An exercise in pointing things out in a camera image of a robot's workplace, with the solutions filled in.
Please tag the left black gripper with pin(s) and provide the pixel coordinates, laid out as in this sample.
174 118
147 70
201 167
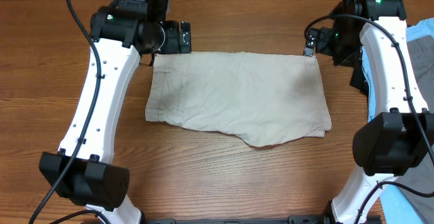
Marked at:
173 45

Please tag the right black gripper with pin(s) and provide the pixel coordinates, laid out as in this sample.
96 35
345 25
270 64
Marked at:
322 37

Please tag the beige shorts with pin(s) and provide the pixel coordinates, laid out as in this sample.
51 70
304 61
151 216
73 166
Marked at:
264 99

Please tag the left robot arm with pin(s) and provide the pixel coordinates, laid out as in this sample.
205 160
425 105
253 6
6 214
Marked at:
82 169

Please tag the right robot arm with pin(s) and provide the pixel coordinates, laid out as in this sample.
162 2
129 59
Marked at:
401 133

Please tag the grey shorts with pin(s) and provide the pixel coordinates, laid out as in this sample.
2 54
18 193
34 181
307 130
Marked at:
424 71

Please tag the light blue t-shirt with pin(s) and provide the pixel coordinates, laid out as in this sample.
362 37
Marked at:
401 206

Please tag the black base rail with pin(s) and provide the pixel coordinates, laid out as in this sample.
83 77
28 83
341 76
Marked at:
230 221

